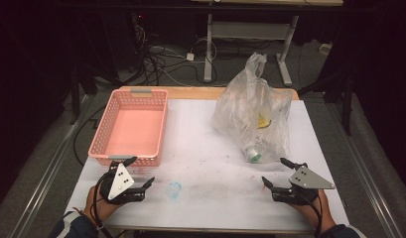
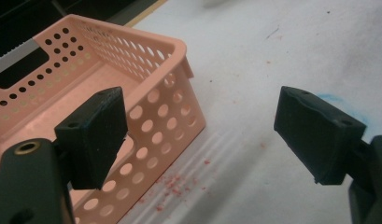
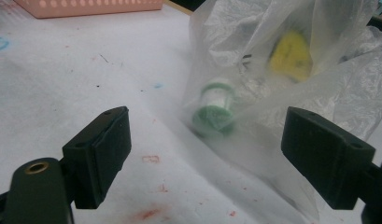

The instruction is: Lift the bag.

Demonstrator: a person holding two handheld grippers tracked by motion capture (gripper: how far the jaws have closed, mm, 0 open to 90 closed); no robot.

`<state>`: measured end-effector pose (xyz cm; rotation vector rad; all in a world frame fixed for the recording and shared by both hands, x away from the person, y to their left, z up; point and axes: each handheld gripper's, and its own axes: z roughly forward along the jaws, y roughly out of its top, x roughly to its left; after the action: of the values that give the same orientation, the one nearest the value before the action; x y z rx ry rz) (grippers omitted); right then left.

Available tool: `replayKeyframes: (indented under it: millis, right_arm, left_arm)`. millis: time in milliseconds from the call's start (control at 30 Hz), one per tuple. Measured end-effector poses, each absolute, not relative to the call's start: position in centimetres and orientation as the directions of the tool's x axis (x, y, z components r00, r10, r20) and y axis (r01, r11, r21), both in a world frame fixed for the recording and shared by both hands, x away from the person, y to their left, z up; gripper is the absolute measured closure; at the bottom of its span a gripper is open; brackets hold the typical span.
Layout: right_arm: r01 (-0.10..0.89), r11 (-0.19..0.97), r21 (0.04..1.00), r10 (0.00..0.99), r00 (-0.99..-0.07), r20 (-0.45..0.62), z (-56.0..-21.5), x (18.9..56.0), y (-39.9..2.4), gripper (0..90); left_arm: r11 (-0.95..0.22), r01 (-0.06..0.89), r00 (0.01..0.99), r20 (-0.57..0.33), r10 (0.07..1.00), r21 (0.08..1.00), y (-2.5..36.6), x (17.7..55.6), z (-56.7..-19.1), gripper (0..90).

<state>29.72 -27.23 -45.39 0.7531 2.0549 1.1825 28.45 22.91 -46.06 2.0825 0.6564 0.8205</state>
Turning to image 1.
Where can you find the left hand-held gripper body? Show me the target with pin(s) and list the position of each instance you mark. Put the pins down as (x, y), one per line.
(121, 181)

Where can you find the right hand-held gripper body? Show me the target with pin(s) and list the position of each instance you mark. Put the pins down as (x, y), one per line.
(306, 180)

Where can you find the clear smiley print plastic bag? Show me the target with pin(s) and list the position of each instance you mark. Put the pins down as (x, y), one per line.
(243, 109)

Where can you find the person's left hand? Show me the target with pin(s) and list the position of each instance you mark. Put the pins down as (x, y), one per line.
(101, 208)

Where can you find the person's right hand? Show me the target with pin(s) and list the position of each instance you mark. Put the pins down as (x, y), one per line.
(309, 214)

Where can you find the small clear blue cup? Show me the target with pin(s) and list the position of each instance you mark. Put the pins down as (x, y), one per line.
(174, 191)

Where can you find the pink perforated plastic basket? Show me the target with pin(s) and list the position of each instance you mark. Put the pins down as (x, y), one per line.
(134, 132)

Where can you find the clear bottle with green cap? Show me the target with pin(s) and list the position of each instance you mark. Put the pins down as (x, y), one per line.
(253, 154)

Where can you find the black metal stand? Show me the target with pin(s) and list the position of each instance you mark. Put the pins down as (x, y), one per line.
(346, 109)
(74, 99)

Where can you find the white power strip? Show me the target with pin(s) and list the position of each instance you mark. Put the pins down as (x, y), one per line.
(325, 48)

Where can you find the white power adapter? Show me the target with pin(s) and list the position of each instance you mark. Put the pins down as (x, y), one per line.
(190, 57)

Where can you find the grey floor rail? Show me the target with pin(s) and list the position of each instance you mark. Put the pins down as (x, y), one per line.
(41, 191)
(366, 172)

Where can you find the grey metal frame desk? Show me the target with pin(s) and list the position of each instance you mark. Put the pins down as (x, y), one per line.
(250, 30)

